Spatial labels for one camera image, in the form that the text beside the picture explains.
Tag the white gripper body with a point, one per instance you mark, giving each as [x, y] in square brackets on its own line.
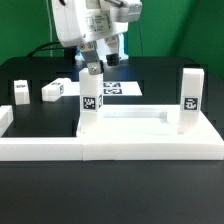
[83, 21]

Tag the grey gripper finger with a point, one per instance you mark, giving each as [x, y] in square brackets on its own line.
[90, 55]
[112, 52]

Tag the white desk top tray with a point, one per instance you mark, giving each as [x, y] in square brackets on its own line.
[151, 124]

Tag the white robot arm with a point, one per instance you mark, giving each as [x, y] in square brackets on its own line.
[124, 11]

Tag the marker tag sheet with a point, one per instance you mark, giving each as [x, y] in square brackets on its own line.
[110, 88]

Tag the white U-shaped fence frame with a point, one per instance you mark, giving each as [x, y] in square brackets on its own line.
[83, 149]

